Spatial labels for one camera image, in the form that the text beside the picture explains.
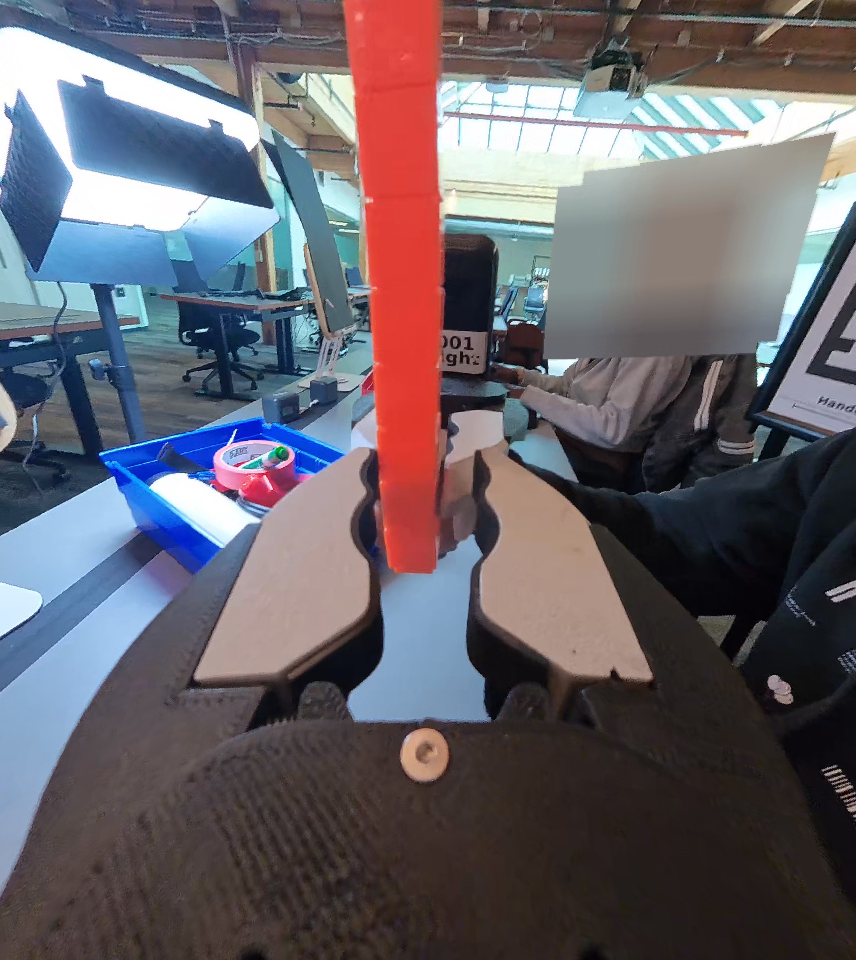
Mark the white ceiling mounted unit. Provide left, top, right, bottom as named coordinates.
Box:
left=574, top=48, right=650, bottom=121

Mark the black light stand pole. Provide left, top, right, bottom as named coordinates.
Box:
left=90, top=283, right=148, bottom=445

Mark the black strap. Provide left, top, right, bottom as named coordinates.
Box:
left=156, top=442, right=208, bottom=474

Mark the wooden desk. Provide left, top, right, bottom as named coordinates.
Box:
left=160, top=288, right=317, bottom=376
left=0, top=301, right=143, bottom=459

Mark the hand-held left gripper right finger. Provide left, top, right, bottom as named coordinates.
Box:
left=467, top=447, right=656, bottom=729

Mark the white cylinder roll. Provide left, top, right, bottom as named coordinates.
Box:
left=149, top=474, right=260, bottom=549

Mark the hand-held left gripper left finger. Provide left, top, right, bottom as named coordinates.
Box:
left=193, top=447, right=384, bottom=732

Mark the person's right forearm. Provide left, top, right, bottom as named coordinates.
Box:
left=510, top=408, right=856, bottom=620

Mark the studio softbox light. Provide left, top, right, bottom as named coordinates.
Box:
left=0, top=6, right=281, bottom=286

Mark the orange segmented plastic bar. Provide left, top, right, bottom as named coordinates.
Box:
left=343, top=0, right=446, bottom=575

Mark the blue storage bin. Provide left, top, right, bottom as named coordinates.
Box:
left=99, top=418, right=347, bottom=575

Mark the black office chair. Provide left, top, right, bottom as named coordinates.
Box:
left=176, top=258, right=264, bottom=399
left=0, top=371, right=73, bottom=481

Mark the red masking tape roll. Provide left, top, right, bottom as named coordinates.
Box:
left=212, top=441, right=296, bottom=489

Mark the black white marker sign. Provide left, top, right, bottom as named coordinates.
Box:
left=746, top=198, right=856, bottom=444

